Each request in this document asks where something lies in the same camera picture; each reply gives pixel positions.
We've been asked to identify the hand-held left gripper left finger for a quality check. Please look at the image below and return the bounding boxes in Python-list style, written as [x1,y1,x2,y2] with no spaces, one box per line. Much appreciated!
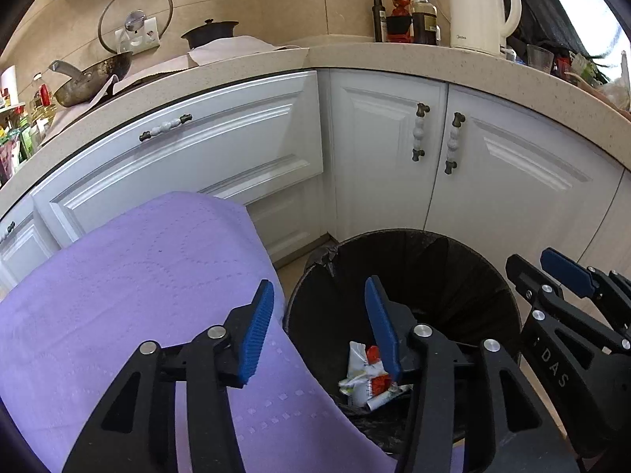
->
[62,279,275,473]

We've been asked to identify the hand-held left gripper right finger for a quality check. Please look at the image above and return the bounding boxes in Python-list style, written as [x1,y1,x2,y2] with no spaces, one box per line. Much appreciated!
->
[364,276,580,473]

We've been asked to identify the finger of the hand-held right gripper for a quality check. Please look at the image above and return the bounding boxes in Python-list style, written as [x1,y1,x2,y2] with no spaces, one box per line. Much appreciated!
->
[540,248,631,316]
[506,253,631,356]

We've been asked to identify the silver white wrapper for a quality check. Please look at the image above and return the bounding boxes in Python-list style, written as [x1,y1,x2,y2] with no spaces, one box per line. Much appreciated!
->
[347,341,368,380]

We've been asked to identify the orange plastic bag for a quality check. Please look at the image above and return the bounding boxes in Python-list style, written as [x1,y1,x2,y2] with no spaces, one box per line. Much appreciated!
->
[366,346,395,396]

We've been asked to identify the black trash bin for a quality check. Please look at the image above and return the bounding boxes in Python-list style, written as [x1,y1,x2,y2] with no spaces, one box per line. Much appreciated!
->
[283,229,523,456]

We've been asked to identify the purple tablecloth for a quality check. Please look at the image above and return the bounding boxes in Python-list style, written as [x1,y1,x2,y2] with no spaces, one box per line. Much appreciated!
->
[0,191,467,473]

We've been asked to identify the white kitchen cabinet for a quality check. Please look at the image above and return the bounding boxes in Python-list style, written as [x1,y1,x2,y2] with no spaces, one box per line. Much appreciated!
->
[0,42,631,473]

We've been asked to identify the crumpled plastic bags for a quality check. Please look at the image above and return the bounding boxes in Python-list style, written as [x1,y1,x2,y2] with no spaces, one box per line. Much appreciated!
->
[554,49,631,115]

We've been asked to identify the clear glass cup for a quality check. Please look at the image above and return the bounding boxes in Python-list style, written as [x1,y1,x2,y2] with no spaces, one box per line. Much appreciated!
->
[526,44,554,69]

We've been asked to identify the dark curtain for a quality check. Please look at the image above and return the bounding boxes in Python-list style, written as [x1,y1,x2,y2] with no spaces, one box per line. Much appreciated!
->
[513,0,592,57]

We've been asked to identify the window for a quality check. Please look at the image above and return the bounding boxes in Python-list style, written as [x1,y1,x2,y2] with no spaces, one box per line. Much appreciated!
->
[537,0,631,60]

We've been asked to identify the white electric kettle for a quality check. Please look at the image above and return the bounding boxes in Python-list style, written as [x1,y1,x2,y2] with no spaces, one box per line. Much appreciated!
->
[450,0,522,56]

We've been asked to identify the dark soy sauce bottle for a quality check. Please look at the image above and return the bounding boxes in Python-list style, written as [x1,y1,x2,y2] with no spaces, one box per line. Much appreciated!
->
[411,0,439,46]

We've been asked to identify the white cloth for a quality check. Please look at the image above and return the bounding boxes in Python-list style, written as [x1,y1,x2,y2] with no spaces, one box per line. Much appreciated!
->
[47,56,194,125]
[187,35,303,66]

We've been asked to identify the red packaged bottle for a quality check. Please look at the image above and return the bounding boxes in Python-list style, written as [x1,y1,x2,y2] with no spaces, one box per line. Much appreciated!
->
[386,0,414,42]

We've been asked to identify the steel wok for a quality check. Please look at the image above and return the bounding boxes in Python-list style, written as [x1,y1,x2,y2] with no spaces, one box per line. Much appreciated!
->
[48,50,134,108]

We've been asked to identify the black pot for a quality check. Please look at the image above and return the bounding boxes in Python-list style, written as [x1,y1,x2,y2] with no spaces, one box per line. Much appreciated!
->
[181,19,238,50]

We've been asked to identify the cluster of condiment bottles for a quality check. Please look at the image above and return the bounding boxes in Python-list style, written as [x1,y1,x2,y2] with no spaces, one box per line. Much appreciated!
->
[0,86,36,184]

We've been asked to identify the dark olive oil bottle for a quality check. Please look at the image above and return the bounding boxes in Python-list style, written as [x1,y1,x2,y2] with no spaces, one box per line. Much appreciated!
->
[372,0,386,43]

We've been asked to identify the large cooking oil bottle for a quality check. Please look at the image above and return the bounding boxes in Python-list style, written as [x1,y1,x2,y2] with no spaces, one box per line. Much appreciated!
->
[30,73,54,124]

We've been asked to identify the glass pot lid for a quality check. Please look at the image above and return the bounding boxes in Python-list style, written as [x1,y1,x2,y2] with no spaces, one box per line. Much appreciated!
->
[97,0,174,55]

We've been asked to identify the paper towel roll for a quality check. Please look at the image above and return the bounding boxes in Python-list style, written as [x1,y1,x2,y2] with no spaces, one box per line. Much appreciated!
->
[0,65,19,105]

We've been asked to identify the white wall socket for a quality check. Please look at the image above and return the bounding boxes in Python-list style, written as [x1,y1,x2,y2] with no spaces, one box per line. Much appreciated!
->
[115,17,161,53]

